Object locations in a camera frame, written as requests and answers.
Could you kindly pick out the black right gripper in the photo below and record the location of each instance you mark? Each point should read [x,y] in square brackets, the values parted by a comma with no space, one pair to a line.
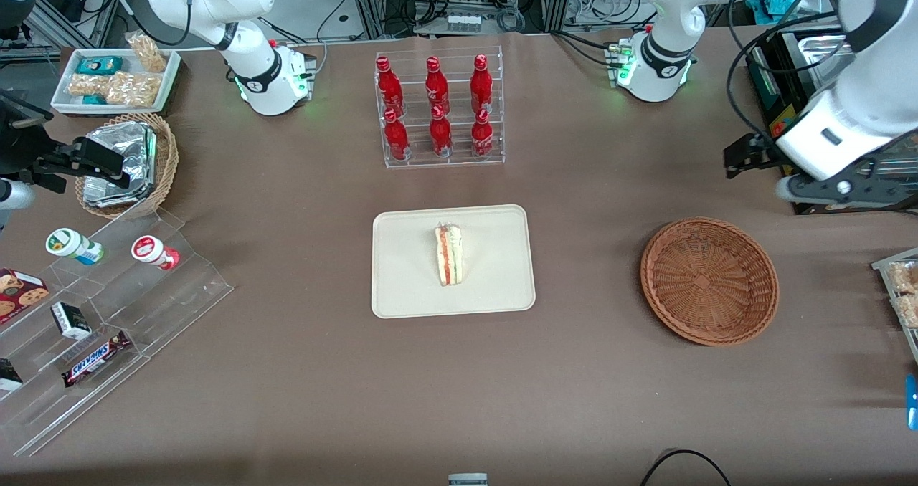
[21,145]

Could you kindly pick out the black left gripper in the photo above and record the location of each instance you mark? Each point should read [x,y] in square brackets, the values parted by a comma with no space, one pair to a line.
[762,152]

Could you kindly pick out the triangle sandwich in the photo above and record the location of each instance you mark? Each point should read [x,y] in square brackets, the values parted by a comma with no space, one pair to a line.
[450,256]

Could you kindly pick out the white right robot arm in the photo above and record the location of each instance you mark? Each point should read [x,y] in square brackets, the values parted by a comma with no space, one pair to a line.
[251,63]

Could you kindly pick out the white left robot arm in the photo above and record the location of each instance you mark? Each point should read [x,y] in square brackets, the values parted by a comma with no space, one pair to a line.
[667,13]

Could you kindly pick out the white rectangular snack tray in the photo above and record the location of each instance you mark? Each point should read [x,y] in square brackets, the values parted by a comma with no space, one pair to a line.
[64,99]

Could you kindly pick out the light deep wicker basket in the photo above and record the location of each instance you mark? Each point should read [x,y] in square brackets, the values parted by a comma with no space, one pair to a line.
[166,163]

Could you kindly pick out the brown round wicker basket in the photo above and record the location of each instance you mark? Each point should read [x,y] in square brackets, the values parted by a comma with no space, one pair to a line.
[706,282]

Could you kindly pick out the clear tray with snacks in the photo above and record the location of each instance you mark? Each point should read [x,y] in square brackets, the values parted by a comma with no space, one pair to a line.
[905,292]

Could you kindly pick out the beige plastic tray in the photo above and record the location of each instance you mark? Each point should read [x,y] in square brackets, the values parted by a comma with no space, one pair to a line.
[401,271]

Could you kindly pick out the silver foil wrapped packet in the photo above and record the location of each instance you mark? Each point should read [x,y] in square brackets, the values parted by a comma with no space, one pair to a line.
[125,149]

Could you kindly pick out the teal snack box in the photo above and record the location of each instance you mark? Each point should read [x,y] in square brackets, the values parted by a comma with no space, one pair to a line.
[99,65]
[93,99]

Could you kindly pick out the black metal box appliance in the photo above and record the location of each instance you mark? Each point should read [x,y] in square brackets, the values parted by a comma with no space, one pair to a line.
[771,92]

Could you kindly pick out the clear bag of puffed snacks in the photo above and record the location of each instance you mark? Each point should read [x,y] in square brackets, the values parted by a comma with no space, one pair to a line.
[148,52]
[135,89]
[87,84]

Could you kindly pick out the green lid yogurt cup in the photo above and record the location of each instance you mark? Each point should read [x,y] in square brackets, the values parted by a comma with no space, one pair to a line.
[68,244]

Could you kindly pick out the red lid yogurt cup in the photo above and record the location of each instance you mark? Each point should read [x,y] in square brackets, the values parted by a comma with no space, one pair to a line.
[150,250]

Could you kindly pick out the red cookie box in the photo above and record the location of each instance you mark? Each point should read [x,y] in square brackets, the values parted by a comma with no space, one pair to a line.
[20,294]

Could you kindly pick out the clear acrylic stepped shelf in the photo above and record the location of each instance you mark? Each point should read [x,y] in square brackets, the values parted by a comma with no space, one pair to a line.
[165,292]

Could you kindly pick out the small black white box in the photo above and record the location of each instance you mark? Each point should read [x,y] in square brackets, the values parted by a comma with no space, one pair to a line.
[70,320]
[8,376]

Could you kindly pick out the snickers chocolate bar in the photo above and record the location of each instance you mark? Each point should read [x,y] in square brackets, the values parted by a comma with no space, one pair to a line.
[95,359]

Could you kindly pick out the red cola bottle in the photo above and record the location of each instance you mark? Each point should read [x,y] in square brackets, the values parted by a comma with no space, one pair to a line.
[481,88]
[435,88]
[482,137]
[440,136]
[396,140]
[389,88]

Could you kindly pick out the clear acrylic bottle rack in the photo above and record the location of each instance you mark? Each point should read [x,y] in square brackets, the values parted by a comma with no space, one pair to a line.
[459,163]

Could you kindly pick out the blue plastic object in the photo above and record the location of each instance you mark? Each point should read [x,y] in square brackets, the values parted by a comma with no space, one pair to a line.
[912,403]

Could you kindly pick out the small grey socket block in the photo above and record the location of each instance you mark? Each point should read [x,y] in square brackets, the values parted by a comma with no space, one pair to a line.
[462,23]

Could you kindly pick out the small grey device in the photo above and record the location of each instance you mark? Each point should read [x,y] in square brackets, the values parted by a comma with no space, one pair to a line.
[467,479]

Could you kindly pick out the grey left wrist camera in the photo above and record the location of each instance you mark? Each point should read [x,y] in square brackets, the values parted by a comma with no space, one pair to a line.
[791,189]

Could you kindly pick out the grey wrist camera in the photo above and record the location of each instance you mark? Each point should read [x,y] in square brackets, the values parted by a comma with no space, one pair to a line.
[13,195]
[791,189]

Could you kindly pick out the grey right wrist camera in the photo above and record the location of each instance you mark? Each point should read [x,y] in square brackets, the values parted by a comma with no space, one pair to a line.
[13,195]

